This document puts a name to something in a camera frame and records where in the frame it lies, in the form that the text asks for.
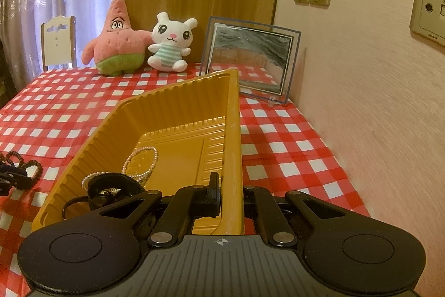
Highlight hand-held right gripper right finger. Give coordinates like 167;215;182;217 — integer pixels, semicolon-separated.
243;184;349;246

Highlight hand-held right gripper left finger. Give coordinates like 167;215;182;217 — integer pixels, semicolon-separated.
99;171;223;248

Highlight brown bead bracelet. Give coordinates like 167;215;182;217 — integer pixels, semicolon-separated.
22;161;44;185
5;152;26;168

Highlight small pearl bead bracelet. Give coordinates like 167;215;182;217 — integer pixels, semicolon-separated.
81;173;107;190

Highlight yellow plastic tray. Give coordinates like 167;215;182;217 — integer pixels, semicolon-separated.
31;68;245;236

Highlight black wrist watch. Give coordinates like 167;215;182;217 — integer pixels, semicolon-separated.
62;172;148;220

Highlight red white checkered tablecloth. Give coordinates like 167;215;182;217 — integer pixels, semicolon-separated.
0;61;371;297

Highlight white wooden chair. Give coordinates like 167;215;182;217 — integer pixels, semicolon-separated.
41;15;77;72

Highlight white bunny plush toy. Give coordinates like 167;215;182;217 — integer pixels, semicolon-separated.
147;12;198;72

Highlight pink starfish plush toy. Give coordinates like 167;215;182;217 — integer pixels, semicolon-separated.
81;0;154;77

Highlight glass sand picture frame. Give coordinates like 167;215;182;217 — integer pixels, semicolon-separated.
200;16;300;106

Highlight beige wall data socket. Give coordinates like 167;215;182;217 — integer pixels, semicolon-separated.
409;0;445;46

